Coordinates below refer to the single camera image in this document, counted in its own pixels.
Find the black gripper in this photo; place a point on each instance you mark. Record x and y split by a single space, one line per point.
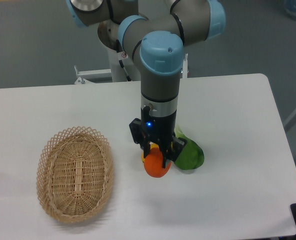
159 130

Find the orange fruit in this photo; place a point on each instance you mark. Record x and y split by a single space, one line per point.
153 163

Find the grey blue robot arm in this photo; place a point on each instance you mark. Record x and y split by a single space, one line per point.
156 48

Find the yellow fruit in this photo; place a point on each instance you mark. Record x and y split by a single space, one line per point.
152 145

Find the green leafy vegetable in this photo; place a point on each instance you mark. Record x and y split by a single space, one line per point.
192 155

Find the woven wicker basket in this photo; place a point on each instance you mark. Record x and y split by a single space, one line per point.
75 175

